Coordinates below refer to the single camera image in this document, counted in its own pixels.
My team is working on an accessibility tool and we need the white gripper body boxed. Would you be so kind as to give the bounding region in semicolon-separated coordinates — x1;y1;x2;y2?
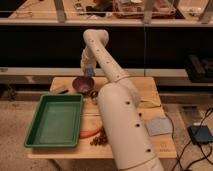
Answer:
80;48;96;72

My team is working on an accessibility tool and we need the blue sponge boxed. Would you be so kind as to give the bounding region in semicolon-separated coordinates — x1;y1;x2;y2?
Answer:
84;67;95;77

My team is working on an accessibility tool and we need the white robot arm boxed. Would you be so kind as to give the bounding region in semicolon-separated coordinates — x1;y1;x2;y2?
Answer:
81;29;164;171

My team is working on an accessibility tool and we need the small metal cup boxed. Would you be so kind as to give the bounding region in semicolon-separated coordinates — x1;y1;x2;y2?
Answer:
90;91;98;105

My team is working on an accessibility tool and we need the dark purple plate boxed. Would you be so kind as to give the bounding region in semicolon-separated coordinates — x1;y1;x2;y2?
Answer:
72;76;94;94

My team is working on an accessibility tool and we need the grey block eraser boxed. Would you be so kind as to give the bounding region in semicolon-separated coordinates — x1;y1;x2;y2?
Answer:
52;86;68;94

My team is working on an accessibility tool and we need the wooden table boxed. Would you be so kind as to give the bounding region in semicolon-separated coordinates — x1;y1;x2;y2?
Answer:
28;77;176;159

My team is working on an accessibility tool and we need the green plastic tray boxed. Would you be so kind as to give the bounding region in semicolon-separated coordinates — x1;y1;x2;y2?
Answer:
24;94;83;148

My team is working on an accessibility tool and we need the orange carrot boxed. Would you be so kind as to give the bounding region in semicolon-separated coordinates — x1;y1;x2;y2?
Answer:
79;128;100;139

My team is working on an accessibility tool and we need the yellow banana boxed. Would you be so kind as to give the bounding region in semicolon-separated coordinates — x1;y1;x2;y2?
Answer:
140;100;161;108

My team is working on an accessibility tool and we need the bunch of red grapes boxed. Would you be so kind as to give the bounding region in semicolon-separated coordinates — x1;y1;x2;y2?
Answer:
90;129;108;146

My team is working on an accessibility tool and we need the grey cloth square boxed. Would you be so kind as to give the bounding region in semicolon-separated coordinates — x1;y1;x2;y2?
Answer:
145;117;172;136

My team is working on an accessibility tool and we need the black power adapter box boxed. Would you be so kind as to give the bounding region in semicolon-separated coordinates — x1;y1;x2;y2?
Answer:
187;125;213;144

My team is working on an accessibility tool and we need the black cable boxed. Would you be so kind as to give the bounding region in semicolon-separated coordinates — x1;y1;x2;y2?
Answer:
173;106;213;171

